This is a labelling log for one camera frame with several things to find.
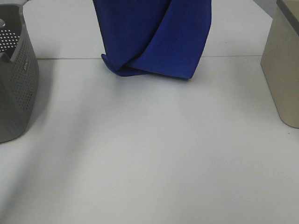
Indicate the blue microfibre towel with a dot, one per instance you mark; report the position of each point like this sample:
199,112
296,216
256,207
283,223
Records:
165,37

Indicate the grey perforated laundry basket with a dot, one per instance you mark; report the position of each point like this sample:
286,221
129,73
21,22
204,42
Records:
19,73

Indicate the beige plastic bin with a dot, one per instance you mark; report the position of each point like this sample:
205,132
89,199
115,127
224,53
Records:
280,61

